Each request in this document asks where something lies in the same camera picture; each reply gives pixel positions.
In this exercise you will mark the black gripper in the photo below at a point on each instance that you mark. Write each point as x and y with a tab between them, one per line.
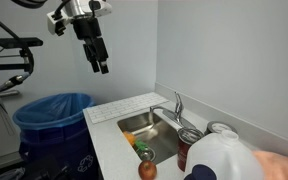
87	28

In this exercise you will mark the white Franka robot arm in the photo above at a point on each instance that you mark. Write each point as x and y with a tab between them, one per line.
80	8

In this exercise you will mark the white brick pattern mat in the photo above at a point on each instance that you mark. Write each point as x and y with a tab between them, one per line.
124	106

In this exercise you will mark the blue plastic bin liner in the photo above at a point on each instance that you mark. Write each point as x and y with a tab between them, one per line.
50	110

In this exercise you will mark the orange toy piece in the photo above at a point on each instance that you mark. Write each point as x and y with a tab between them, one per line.
129	137

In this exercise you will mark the stainless steel sink basin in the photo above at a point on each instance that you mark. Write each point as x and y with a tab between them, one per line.
154	128

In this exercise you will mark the chrome faucet spout and base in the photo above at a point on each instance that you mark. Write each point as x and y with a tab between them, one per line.
170	116

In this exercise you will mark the green toy piece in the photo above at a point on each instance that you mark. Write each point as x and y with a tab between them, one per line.
140	145

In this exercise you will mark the blue recycling bin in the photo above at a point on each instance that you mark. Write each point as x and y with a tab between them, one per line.
57	150

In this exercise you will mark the metal sink drain strainer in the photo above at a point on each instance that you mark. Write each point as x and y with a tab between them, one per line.
147	154

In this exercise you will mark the red apple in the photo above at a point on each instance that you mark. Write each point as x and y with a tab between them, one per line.
147	170

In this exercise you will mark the dark red metal tumbler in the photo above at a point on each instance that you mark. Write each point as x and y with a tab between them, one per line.
183	150

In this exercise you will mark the black tin can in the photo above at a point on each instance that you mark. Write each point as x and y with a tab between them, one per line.
219	127

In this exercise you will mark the translucent plastic gallon jug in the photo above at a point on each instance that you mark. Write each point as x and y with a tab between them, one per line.
224	160

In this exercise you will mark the pink soft cloth item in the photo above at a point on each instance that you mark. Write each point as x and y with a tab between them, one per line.
280	165

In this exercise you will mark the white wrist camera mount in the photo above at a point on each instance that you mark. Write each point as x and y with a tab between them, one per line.
52	21

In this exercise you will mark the black stereo camera bar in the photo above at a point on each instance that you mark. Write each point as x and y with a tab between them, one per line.
19	42

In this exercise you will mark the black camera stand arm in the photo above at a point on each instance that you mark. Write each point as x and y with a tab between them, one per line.
4	66

